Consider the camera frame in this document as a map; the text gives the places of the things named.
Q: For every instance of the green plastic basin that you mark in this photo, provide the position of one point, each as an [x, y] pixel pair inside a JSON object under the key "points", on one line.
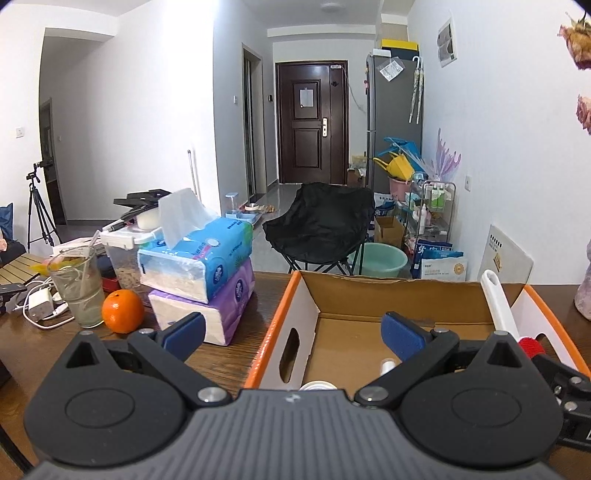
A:
{"points": [[383, 261]]}

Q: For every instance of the clear plastic bag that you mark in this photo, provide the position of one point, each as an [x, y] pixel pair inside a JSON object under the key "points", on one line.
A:
{"points": [[391, 70]]}

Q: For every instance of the pink bucket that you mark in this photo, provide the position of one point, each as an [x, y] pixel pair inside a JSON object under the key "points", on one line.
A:
{"points": [[400, 188]]}

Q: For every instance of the flat white box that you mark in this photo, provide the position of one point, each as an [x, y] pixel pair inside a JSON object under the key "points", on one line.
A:
{"points": [[74, 245]]}

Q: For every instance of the glass cup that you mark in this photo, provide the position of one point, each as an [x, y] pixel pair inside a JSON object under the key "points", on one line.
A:
{"points": [[83, 295]]}

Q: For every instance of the red printed cardboard box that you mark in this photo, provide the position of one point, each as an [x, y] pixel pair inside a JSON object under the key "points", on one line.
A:
{"points": [[351, 295]]}

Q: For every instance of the blue and white bag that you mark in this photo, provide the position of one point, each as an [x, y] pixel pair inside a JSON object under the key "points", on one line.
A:
{"points": [[438, 265]]}

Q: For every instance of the camera tripod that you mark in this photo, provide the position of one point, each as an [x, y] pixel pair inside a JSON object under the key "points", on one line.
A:
{"points": [[37, 207]]}

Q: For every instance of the pink ceramic vase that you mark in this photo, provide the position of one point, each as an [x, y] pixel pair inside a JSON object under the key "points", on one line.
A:
{"points": [[584, 286]]}

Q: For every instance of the purple tissue pack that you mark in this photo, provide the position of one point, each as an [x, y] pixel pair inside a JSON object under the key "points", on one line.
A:
{"points": [[221, 309]]}

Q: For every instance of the white folded umbrella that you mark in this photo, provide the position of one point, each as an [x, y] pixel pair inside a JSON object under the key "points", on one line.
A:
{"points": [[417, 92]]}

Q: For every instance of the orange fruit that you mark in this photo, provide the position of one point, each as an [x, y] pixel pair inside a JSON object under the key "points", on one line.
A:
{"points": [[123, 311]]}

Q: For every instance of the dark brown entrance door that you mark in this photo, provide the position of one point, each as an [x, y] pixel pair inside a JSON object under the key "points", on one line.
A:
{"points": [[309, 147]]}

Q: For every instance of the yellow dustpan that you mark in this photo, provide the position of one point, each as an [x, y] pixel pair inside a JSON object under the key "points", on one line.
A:
{"points": [[399, 168]]}

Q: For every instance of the red and white lint brush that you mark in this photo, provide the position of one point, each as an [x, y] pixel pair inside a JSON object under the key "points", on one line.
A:
{"points": [[498, 304]]}

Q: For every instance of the purple clothes hangers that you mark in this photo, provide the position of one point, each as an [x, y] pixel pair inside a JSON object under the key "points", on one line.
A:
{"points": [[445, 159]]}

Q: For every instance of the grey refrigerator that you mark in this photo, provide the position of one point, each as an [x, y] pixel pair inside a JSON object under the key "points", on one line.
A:
{"points": [[392, 115]]}

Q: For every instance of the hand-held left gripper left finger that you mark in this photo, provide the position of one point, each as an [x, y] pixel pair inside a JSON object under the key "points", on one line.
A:
{"points": [[184, 334]]}

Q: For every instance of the white bowl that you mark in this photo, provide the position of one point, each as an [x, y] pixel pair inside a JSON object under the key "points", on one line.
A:
{"points": [[148, 219]]}

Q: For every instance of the interior door frame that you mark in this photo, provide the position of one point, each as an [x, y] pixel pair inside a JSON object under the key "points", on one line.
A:
{"points": [[251, 120]]}

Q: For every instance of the black device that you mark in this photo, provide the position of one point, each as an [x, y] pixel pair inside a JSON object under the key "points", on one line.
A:
{"points": [[138, 198]]}

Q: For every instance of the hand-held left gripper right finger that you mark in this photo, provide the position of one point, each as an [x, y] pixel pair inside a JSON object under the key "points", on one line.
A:
{"points": [[404, 334]]}

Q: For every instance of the wooden slat bench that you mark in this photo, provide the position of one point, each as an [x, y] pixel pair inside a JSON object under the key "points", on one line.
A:
{"points": [[21, 270]]}

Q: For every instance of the clear food container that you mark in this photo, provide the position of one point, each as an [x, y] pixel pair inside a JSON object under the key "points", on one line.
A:
{"points": [[122, 267]]}

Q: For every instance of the white spray bottle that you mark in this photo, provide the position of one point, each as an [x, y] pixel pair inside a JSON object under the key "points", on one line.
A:
{"points": [[388, 367]]}

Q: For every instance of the small cardboard box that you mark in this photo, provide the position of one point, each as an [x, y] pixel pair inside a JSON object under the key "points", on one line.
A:
{"points": [[390, 233]]}

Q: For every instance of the yellow box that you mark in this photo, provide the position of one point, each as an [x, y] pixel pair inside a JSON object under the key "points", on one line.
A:
{"points": [[399, 47]]}

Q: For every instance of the pet water feeder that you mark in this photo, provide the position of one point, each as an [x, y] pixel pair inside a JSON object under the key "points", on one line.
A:
{"points": [[232, 205]]}

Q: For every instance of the black folding chair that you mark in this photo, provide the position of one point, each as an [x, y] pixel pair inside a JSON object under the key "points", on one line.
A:
{"points": [[323, 221]]}

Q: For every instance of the blue plastic item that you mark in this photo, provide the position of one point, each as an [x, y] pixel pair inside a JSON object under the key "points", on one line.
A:
{"points": [[401, 145]]}

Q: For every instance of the white leaning board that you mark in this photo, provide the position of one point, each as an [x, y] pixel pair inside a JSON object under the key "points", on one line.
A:
{"points": [[508, 258]]}

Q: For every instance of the dark red box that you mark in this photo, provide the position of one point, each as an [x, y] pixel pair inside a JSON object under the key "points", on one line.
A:
{"points": [[107, 277]]}

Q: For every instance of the bunch of dried roses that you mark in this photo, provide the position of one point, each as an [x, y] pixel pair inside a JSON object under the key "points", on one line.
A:
{"points": [[579, 41]]}

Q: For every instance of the white pole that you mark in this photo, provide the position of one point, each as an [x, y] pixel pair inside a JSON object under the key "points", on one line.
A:
{"points": [[193, 175]]}

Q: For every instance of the round ceiling lamp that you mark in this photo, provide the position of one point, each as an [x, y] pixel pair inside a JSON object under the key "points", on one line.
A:
{"points": [[332, 6]]}

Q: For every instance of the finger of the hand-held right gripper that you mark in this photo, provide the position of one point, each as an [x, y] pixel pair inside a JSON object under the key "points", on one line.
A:
{"points": [[570, 392]]}

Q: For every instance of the metal storage rack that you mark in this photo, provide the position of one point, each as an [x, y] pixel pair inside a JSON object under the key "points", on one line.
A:
{"points": [[431, 217]]}

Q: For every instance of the wall electrical panel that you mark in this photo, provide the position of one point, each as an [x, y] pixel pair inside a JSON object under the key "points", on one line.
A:
{"points": [[448, 44]]}

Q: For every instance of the blue tissue pack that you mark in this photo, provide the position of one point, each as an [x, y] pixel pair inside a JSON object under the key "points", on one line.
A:
{"points": [[217, 258]]}

